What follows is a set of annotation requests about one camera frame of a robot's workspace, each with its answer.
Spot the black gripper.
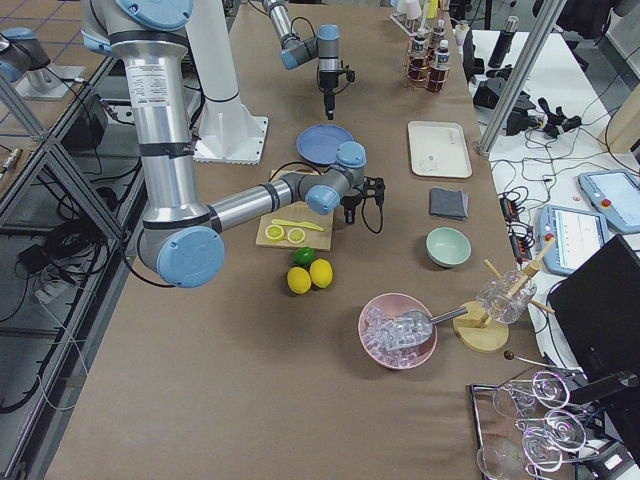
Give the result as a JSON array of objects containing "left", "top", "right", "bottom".
[
  {"left": 340, "top": 188, "right": 365, "bottom": 225},
  {"left": 317, "top": 69, "right": 356, "bottom": 120}
]

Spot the blue plate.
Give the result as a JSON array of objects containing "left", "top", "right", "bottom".
[{"left": 296, "top": 124, "right": 354, "bottom": 166}]

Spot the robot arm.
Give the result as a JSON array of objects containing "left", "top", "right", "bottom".
[
  {"left": 261, "top": 1, "right": 356, "bottom": 120},
  {"left": 82, "top": 1, "right": 366, "bottom": 288}
]

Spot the bamboo cutting board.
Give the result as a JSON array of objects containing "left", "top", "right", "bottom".
[{"left": 255, "top": 201, "right": 334, "bottom": 252}]

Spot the lemon half slice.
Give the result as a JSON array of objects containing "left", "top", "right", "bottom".
[
  {"left": 286, "top": 227, "right": 306, "bottom": 244},
  {"left": 264, "top": 224, "right": 286, "bottom": 242}
]

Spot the green lime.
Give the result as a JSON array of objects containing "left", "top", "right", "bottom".
[{"left": 293, "top": 247, "right": 316, "bottom": 267}]

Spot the yellow lemon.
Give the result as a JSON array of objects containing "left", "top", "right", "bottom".
[
  {"left": 309, "top": 259, "right": 334, "bottom": 289},
  {"left": 286, "top": 266, "right": 311, "bottom": 295}
]

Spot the yellow plastic knife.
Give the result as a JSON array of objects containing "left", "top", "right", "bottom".
[{"left": 271, "top": 219, "right": 324, "bottom": 232}]

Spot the dark drink bottle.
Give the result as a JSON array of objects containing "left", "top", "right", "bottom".
[
  {"left": 411, "top": 27, "right": 430, "bottom": 68},
  {"left": 430, "top": 19, "right": 448, "bottom": 50},
  {"left": 429, "top": 39, "right": 450, "bottom": 92}
]

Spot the mint green bowl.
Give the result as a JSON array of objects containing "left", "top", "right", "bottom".
[{"left": 425, "top": 227, "right": 471, "bottom": 268}]

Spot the grey folded cloth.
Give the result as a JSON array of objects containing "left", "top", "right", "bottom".
[{"left": 429, "top": 187, "right": 469, "bottom": 220}]

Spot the cream rabbit tray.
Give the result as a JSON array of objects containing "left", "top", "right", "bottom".
[{"left": 408, "top": 121, "right": 472, "bottom": 179}]

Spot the pink ice bowl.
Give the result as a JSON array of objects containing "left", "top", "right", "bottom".
[{"left": 358, "top": 293, "right": 437, "bottom": 370}]

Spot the pink cup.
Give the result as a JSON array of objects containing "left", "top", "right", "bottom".
[{"left": 398, "top": 0, "right": 422, "bottom": 20}]

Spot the metal ice scoop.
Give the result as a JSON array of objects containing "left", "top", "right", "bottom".
[{"left": 394, "top": 306, "right": 468, "bottom": 348}]

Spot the wooden cup tree stand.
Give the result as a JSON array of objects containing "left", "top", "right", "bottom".
[{"left": 453, "top": 236, "right": 555, "bottom": 353}]

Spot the clear glass on stand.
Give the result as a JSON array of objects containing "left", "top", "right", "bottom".
[{"left": 476, "top": 270, "right": 537, "bottom": 324}]

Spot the black thermos bottle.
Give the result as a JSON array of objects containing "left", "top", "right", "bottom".
[{"left": 488, "top": 15, "right": 519, "bottom": 69}]

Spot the teach pendant tablet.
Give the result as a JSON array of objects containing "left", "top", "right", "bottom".
[
  {"left": 578, "top": 169, "right": 639, "bottom": 234},
  {"left": 536, "top": 204, "right": 609, "bottom": 276}
]

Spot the wine glass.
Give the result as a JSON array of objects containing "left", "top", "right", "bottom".
[
  {"left": 516, "top": 409, "right": 586, "bottom": 451},
  {"left": 492, "top": 371, "right": 570, "bottom": 419},
  {"left": 476, "top": 427, "right": 564, "bottom": 479}
]

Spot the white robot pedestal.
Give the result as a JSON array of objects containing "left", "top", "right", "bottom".
[{"left": 186, "top": 0, "right": 268, "bottom": 165}]

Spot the copper wire bottle rack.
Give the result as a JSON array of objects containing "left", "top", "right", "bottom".
[{"left": 404, "top": 32, "right": 451, "bottom": 92}]

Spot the aluminium frame post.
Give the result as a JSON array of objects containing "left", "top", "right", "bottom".
[{"left": 477, "top": 0, "right": 566, "bottom": 158}]

